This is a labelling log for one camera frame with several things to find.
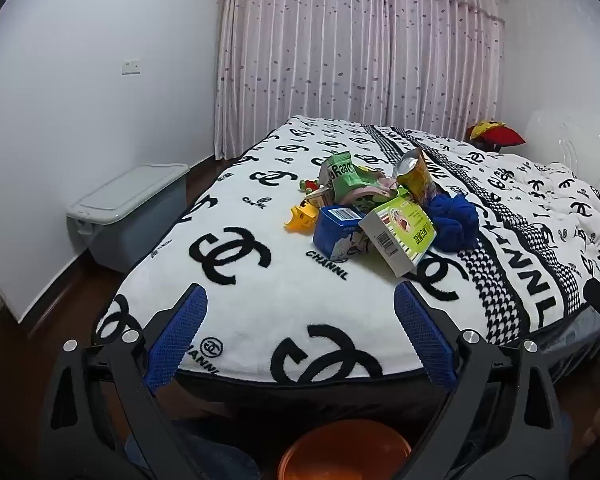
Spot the blue carton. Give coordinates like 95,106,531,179
312,205,368,262

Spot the white headboard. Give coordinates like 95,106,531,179
525,107,600,206

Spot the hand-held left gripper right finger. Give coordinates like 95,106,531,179
393,281,574,480

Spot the green white carton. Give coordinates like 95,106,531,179
358,195,438,278

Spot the grey plastic storage box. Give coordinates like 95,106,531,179
66,163,191,273

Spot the red yellow pillow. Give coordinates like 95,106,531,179
466,120,527,153

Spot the blue knit cloth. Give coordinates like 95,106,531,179
426,192,481,253

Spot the white black printed blanket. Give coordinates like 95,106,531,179
95,115,600,386

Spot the orange plastic bin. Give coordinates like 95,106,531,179
278,420,413,480

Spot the green snack bag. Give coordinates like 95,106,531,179
319,151,363,197

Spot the small red green packet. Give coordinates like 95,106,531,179
298,179,332,207

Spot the orange snack bag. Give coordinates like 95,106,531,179
394,147,438,206

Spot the pink spotted curtain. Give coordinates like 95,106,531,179
214,0,388,161
380,0,507,142

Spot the yellow plastic piece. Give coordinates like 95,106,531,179
286,202,321,233

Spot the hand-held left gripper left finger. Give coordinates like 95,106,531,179
37,282,209,480

